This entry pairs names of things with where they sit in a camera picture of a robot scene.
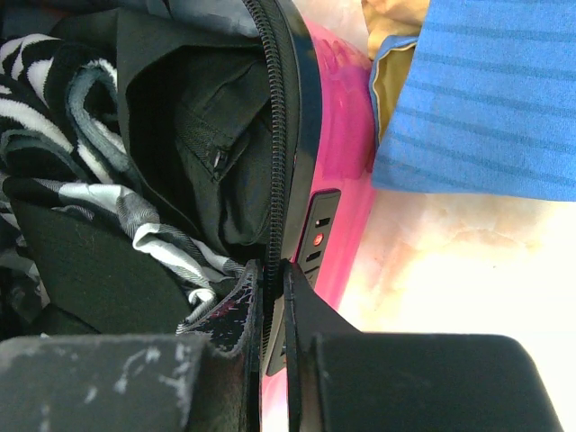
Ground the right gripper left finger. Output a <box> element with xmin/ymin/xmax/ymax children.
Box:
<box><xmin>1</xmin><ymin>261</ymin><xmax>262</xmax><ymax>431</ymax></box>

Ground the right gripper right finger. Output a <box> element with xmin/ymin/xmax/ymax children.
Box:
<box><xmin>283</xmin><ymin>262</ymin><xmax>562</xmax><ymax>431</ymax></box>

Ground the black white checkered shirt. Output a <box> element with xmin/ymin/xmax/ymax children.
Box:
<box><xmin>1</xmin><ymin>173</ymin><xmax>246</xmax><ymax>334</ymax></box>

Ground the black garment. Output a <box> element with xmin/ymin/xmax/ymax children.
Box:
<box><xmin>54</xmin><ymin>8</ymin><xmax>272</xmax><ymax>261</ymax></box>

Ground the teal hard-shell suitcase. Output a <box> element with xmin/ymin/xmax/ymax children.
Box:
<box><xmin>148</xmin><ymin>0</ymin><xmax>383</xmax><ymax>432</ymax></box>

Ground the zebra pattern fleece blanket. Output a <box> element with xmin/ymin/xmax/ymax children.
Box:
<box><xmin>1</xmin><ymin>34</ymin><xmax>139</xmax><ymax>186</ymax></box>

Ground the blue folded cloth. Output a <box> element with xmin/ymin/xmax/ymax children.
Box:
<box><xmin>372</xmin><ymin>1</ymin><xmax>575</xmax><ymax>202</ymax></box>

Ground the yellow white patterned cloth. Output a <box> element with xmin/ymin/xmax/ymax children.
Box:
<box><xmin>362</xmin><ymin>0</ymin><xmax>430</xmax><ymax>140</ymax></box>

